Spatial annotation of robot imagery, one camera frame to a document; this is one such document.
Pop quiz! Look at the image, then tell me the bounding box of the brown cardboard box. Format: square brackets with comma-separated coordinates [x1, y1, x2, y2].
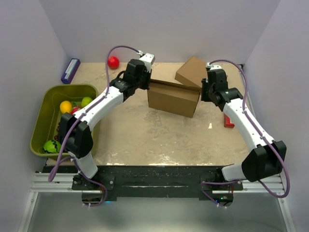
[147, 80, 200, 118]
[175, 57, 207, 88]

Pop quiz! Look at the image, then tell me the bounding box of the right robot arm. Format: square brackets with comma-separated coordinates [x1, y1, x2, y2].
[201, 65, 287, 190]

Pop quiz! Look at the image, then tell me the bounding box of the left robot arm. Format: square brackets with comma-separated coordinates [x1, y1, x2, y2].
[58, 53, 155, 189]

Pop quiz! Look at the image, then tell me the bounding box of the closed brown cardboard box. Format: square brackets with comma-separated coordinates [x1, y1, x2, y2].
[175, 57, 207, 88]

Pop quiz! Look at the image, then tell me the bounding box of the red rectangular box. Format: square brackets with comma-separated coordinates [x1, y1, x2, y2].
[224, 114, 235, 128]

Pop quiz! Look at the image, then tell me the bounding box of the purple rectangular box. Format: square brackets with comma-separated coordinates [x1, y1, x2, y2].
[61, 58, 81, 84]

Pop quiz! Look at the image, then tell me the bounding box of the red apple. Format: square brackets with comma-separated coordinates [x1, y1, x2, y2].
[107, 56, 120, 70]

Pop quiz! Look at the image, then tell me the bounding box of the green lime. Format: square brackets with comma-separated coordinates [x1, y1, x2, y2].
[81, 97, 93, 108]

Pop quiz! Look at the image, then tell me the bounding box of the red dragon fruit toy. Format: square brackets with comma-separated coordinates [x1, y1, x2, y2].
[70, 106, 82, 115]

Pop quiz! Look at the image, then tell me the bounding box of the yellow lemon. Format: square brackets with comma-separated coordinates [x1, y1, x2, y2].
[59, 101, 72, 114]

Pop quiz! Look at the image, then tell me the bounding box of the green plastic bin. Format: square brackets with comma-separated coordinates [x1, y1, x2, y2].
[30, 84, 98, 160]

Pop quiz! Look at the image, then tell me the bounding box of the purple grape bunch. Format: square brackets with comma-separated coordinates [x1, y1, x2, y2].
[54, 122, 60, 141]

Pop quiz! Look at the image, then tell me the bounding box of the green watermelon ball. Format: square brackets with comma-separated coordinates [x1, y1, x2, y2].
[43, 140, 61, 154]

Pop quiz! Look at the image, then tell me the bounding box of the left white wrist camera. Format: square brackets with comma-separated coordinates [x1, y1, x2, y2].
[137, 50, 155, 72]

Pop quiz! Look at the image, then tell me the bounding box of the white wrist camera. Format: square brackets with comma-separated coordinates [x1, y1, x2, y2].
[137, 50, 155, 72]
[206, 62, 222, 72]

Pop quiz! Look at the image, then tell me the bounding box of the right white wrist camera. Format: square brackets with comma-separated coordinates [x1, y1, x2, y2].
[206, 62, 222, 72]

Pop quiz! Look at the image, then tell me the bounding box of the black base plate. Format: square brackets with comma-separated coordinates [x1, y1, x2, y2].
[71, 164, 243, 202]

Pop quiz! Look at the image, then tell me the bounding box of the aluminium frame rail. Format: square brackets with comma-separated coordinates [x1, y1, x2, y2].
[18, 171, 80, 232]

